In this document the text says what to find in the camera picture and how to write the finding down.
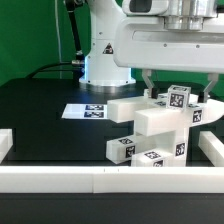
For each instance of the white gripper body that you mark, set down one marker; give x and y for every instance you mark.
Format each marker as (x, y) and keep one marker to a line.
(143, 42)

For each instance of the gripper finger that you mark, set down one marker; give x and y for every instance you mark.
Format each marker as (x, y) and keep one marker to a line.
(212, 81)
(147, 78)

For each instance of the white tagged cube nut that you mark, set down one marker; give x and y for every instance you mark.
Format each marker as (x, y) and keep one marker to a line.
(178, 97)

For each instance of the white chair back frame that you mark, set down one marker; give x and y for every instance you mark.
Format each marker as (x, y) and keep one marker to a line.
(152, 117)

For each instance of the white chair seat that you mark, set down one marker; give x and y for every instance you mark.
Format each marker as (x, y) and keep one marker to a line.
(175, 142)

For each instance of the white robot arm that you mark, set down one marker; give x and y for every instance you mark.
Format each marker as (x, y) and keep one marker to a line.
(100, 68)

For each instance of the white right fence bar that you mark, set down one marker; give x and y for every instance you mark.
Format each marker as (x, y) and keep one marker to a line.
(212, 147)

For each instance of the white fence bar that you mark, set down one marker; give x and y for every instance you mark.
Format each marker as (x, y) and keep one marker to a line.
(6, 142)
(116, 179)
(212, 147)

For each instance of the white sheet with tags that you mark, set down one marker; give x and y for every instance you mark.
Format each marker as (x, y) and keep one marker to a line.
(85, 111)

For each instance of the white left fence bar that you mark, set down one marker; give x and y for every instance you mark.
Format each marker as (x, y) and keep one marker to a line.
(6, 142)

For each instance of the white front fence bar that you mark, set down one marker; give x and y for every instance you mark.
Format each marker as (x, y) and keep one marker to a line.
(116, 179)

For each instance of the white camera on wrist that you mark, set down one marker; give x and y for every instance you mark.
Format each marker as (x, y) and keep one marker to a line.
(144, 7)

